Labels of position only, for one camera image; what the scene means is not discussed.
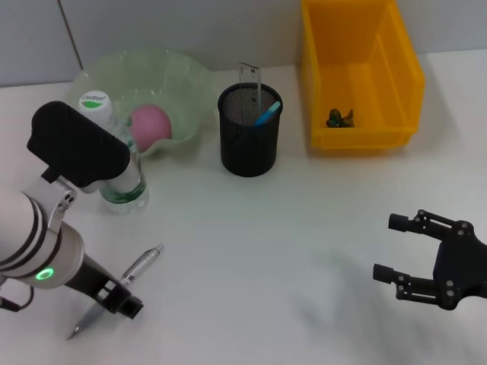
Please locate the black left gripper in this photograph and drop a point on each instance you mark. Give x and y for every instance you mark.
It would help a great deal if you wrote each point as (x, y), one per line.
(91, 279)

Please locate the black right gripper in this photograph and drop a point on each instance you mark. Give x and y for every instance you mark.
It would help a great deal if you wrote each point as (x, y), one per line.
(464, 266)

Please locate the grey white ballpoint pen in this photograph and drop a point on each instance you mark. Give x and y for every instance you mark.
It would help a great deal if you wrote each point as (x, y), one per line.
(142, 262)

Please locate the clear green-label water bottle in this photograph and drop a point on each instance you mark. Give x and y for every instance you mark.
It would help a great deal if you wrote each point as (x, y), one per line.
(125, 190)

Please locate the green plastic wrapper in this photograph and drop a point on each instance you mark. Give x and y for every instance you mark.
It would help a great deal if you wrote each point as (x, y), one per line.
(336, 119)

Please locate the pink peach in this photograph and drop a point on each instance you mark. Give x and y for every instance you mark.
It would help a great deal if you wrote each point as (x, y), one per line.
(150, 127)

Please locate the blue teal scissors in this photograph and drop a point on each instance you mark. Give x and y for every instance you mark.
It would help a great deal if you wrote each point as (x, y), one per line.
(266, 116)

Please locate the clear plastic ruler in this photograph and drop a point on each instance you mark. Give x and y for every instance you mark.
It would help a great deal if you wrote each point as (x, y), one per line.
(251, 80)

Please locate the black mesh pen holder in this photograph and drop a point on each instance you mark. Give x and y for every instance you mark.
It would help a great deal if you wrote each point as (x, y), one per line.
(249, 152)

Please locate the green wavy fruit plate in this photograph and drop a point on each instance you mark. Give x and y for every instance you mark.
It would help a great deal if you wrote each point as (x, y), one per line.
(171, 76)

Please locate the yellow plastic bin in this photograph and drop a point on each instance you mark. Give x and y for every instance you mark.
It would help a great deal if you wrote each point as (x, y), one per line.
(342, 138)

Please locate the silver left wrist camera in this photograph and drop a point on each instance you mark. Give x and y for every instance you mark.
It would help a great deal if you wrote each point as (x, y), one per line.
(76, 148)

